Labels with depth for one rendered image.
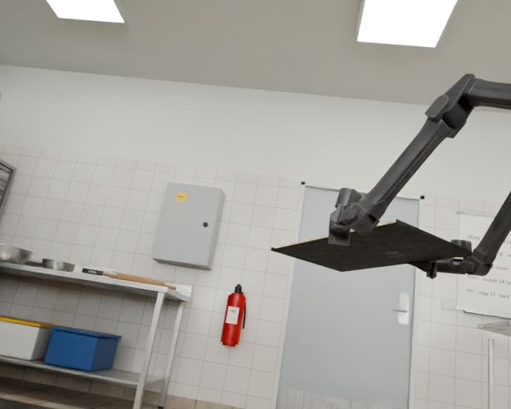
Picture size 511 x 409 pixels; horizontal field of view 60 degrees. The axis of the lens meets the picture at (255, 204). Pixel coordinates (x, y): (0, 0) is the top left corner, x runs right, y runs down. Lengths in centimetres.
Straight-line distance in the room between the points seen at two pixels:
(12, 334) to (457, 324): 343
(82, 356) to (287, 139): 254
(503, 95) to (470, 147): 329
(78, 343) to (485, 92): 304
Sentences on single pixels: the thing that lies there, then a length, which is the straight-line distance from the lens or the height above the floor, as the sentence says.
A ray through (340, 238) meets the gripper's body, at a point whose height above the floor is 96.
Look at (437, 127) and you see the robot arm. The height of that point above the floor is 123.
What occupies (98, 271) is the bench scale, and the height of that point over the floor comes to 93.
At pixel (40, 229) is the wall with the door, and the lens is 462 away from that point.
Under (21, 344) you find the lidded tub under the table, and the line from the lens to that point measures 376.
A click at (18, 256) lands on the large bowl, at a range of 404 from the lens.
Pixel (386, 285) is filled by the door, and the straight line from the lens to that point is 399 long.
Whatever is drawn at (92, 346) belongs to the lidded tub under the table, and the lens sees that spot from 351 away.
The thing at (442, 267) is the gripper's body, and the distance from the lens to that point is 178.
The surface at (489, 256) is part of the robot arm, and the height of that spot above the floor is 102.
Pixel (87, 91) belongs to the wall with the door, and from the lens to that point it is 505.
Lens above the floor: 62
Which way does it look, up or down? 17 degrees up
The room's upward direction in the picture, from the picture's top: 9 degrees clockwise
